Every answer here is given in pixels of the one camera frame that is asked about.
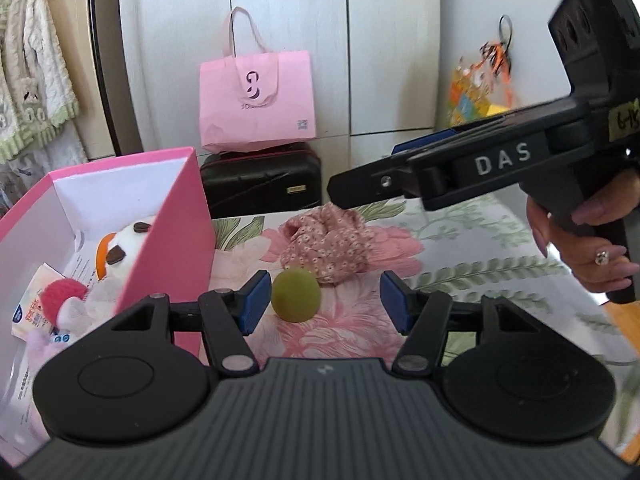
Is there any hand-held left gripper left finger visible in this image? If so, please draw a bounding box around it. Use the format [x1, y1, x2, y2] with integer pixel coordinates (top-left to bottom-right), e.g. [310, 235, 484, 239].
[111, 270, 273, 380]

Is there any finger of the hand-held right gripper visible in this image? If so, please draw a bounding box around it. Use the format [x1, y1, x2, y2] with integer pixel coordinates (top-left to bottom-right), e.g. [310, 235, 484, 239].
[327, 152, 426, 209]
[392, 127, 458, 157]

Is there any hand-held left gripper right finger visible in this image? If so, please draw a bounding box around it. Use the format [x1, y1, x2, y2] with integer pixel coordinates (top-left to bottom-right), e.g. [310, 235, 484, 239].
[379, 270, 531, 378]

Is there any green ball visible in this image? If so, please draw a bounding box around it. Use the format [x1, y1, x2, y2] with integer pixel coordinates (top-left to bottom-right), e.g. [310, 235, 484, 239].
[271, 268, 322, 323]

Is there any pink cardboard box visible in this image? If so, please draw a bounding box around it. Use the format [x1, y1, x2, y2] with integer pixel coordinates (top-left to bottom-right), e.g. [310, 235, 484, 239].
[0, 147, 216, 466]

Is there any blue and white tissue pack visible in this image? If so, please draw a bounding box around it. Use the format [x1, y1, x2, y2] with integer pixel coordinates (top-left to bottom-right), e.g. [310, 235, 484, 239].
[0, 245, 108, 461]

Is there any person's right hand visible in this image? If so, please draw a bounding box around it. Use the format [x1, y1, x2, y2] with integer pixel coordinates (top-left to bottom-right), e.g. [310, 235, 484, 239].
[525, 172, 640, 293]

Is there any colourful gift bag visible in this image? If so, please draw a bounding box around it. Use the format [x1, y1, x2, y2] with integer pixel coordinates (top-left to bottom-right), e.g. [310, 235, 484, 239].
[447, 15, 516, 128]

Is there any pink floral cloth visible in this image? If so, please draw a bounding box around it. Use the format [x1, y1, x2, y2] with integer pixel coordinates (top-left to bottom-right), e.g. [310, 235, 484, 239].
[277, 203, 382, 287]

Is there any floral bed sheet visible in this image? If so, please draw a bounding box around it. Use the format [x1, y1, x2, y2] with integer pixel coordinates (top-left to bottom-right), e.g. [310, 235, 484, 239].
[200, 195, 626, 366]

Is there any white wardrobe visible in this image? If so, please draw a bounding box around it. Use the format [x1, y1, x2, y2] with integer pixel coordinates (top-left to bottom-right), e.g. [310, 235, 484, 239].
[117, 0, 441, 171]

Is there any black suitcase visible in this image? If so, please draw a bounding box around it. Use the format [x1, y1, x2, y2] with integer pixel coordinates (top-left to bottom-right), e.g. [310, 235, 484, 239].
[200, 142, 323, 220]

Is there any pink shopping bag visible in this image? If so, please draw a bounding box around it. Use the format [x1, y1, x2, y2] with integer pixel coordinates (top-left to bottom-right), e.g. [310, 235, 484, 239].
[199, 6, 317, 154]

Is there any white snowman plush toy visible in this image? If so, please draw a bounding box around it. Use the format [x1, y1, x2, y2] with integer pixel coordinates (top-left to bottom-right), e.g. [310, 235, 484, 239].
[95, 215, 158, 282]

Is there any small white orange packet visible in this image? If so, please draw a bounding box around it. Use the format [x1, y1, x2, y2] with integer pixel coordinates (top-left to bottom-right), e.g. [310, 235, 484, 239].
[10, 262, 68, 343]

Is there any white fluffy cardigan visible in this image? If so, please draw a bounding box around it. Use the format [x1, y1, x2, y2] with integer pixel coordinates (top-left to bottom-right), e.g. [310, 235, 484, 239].
[0, 0, 80, 163]

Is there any dark door frame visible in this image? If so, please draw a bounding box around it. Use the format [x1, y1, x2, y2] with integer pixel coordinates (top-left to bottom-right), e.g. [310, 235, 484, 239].
[86, 0, 125, 157]

